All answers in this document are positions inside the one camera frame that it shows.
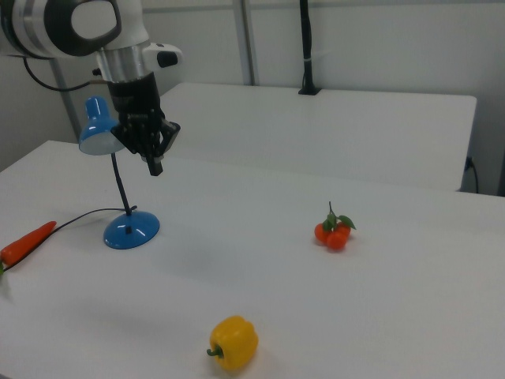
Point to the blue desk lamp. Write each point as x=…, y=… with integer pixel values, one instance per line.
x=132, y=231

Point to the white adjacent table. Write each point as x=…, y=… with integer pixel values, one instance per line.
x=315, y=134

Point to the orange toy carrot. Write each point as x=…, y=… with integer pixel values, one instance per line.
x=29, y=241

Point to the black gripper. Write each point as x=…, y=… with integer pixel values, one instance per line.
x=134, y=98

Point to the toy tangerine cluster with leaves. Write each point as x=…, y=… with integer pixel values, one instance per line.
x=335, y=239

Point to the yellow toy bell pepper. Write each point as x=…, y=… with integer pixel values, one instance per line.
x=236, y=341

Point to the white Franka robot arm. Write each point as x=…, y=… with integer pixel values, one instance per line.
x=59, y=27

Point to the black clamped pole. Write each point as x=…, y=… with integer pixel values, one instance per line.
x=307, y=47

